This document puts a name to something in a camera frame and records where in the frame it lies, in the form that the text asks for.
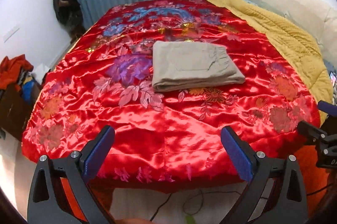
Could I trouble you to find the red floral satin quilt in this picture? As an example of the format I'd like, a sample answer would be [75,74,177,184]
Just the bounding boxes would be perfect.
[21,0,322,195]

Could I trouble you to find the beige pants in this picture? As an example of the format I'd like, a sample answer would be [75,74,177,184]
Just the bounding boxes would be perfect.
[152,41,246,92]

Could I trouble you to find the yellow knitted blanket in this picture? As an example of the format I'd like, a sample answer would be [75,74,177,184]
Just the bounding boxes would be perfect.
[197,0,332,132]

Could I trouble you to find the black cable on floor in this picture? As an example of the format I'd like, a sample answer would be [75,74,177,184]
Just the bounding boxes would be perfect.
[148,182,334,222]

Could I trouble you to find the black hanging garment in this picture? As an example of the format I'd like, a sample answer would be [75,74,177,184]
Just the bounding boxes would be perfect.
[52,0,86,44]

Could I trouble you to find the cream upholstered headboard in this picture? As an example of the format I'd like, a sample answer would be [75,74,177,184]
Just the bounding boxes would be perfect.
[250,0,336,66]

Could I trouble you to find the orange clothes pile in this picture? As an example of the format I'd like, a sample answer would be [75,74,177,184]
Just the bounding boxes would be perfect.
[0,54,34,91]

